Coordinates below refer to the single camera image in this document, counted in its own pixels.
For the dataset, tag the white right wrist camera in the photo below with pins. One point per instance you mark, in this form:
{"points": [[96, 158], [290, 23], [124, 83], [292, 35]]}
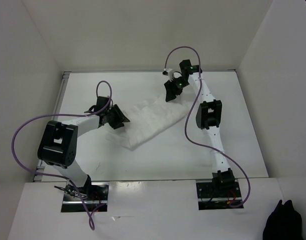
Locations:
{"points": [[170, 73]]}

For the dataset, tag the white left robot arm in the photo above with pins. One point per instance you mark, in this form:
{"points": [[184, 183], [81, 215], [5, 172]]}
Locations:
{"points": [[59, 144]]}

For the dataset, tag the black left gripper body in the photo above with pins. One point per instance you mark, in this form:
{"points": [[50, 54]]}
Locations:
{"points": [[109, 113]]}

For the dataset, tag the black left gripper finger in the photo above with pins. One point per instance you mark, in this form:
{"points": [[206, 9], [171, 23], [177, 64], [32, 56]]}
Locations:
{"points": [[119, 114], [116, 123]]}

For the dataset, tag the white pleated skirt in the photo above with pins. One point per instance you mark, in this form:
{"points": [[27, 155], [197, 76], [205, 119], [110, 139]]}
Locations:
{"points": [[147, 119]]}

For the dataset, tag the dark folded garment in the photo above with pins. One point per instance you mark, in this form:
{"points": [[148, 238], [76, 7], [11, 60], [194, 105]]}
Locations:
{"points": [[284, 223]]}

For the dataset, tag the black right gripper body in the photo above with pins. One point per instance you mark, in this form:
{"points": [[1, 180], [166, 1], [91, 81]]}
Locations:
{"points": [[181, 83]]}

